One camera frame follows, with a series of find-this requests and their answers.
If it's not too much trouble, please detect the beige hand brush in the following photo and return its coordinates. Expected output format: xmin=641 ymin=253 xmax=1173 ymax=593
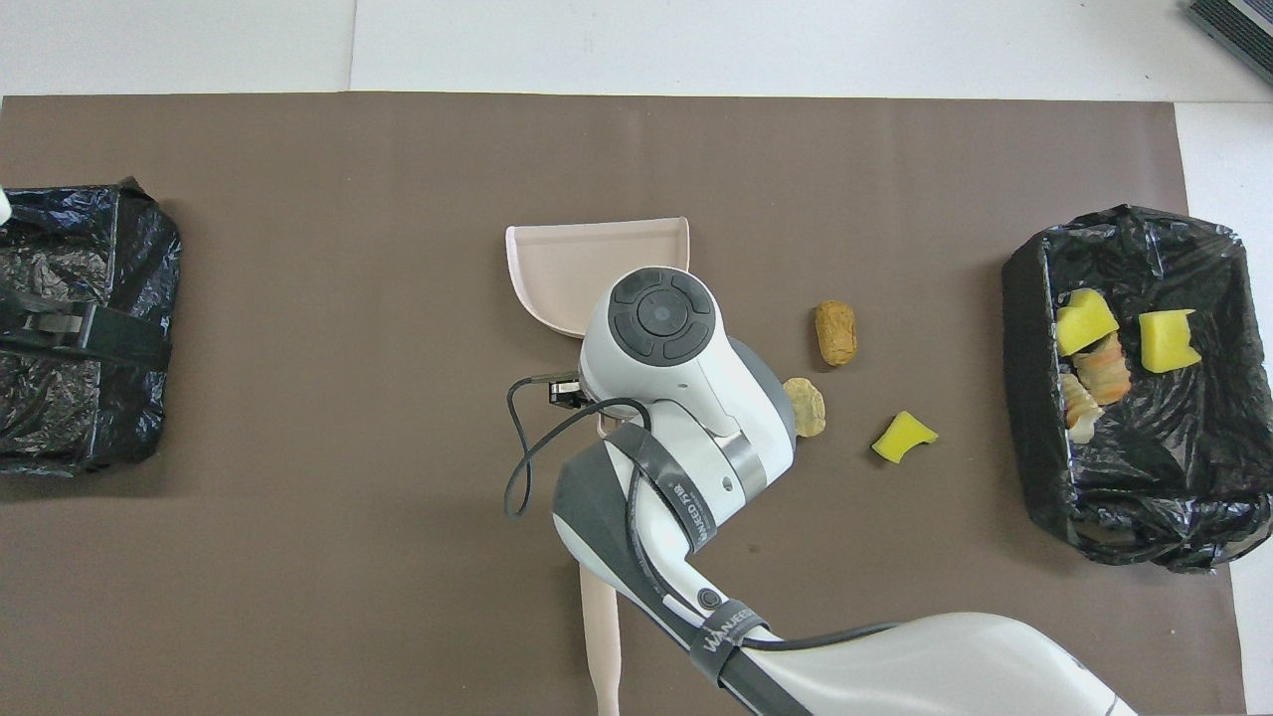
xmin=579 ymin=562 xmax=624 ymax=716

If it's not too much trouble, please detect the beige plastic dustpan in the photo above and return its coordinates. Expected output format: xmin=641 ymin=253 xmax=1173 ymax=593
xmin=505 ymin=217 xmax=691 ymax=439

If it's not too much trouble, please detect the green and yellow sponge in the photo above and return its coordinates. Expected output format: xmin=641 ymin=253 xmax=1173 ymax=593
xmin=1138 ymin=309 xmax=1202 ymax=375

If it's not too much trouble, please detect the brown bread roll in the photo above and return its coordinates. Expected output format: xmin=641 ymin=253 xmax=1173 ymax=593
xmin=815 ymin=300 xmax=858 ymax=367

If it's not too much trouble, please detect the grey ribbed device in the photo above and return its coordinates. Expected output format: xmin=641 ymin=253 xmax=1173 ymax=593
xmin=1183 ymin=0 xmax=1273 ymax=86

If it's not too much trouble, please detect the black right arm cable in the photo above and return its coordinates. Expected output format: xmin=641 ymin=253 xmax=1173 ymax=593
xmin=504 ymin=373 xmax=901 ymax=652

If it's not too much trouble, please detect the yellow sponge piece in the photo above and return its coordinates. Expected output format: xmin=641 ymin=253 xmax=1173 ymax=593
xmin=871 ymin=411 xmax=940 ymax=465
xmin=1054 ymin=288 xmax=1122 ymax=359

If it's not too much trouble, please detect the pale crumpled chip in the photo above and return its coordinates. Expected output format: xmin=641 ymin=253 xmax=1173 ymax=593
xmin=783 ymin=377 xmax=827 ymax=440

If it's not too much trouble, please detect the black bag-lined bin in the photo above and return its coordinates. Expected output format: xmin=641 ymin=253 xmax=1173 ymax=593
xmin=1001 ymin=204 xmax=1273 ymax=575
xmin=0 ymin=179 xmax=183 ymax=476

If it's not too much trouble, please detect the brown paper table mat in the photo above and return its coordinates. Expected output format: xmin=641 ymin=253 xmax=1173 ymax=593
xmin=0 ymin=92 xmax=1246 ymax=716

